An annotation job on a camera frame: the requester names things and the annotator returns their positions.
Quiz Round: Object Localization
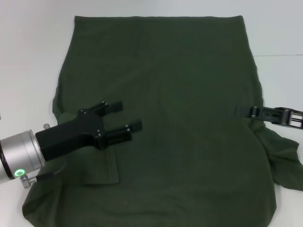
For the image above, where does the dark green shirt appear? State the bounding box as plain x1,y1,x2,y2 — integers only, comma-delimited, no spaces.
21,15,303,227

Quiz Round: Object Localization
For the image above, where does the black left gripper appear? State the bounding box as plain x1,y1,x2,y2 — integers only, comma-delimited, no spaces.
35,101,143,162

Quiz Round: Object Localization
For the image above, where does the left arm cable with plug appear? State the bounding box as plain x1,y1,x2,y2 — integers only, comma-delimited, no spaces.
20,160,66,189

